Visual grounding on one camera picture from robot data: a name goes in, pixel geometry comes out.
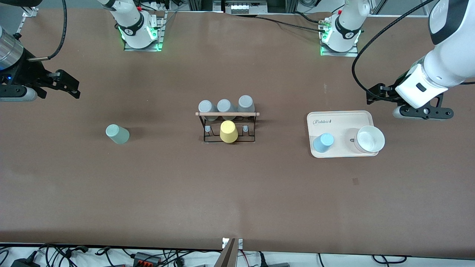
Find pale green plastic cup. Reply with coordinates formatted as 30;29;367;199
106;124;130;144

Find light blue plastic cup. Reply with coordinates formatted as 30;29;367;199
313;133;334;153

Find white bowl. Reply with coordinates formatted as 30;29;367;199
353;125;385;154

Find cream plastic tray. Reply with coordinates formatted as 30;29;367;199
307;111;380;158

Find grey plastic cup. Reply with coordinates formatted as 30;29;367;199
237;95;256;118
217;99;238;120
198;100;219;122

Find yellow plastic cup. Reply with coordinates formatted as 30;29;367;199
220;120;239;144

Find grey control box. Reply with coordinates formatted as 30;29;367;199
223;0;268;14

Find black power adapter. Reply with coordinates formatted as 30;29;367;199
10;258;40;267

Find black box orange connectors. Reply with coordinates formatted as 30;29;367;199
133;252;163;266

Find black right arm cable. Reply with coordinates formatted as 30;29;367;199
28;0;68;62

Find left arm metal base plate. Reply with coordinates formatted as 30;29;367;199
320;17;360;57

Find short black table cable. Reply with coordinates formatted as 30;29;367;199
293;12;322;24

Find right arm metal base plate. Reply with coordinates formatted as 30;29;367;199
124;11;166;52

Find long black table cable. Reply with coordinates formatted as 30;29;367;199
237;14;322;32

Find black wire cup rack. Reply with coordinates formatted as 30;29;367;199
196;111;260;144

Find black looped floor cable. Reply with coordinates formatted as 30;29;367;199
372;255;407;264

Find white mounting bracket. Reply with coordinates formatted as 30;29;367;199
222;237;243;250

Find grey metal stand post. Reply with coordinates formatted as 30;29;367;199
214;239;237;267

